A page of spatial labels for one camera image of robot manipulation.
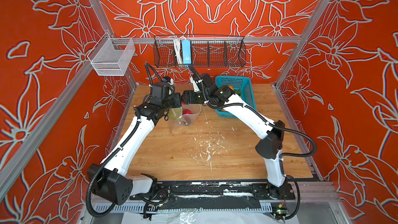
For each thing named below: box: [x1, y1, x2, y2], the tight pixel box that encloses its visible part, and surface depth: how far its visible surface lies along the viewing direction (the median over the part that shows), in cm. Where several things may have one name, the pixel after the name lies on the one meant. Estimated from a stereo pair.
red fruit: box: [182, 108, 192, 116], surface depth 97 cm
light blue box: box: [181, 39, 192, 65], surface depth 91 cm
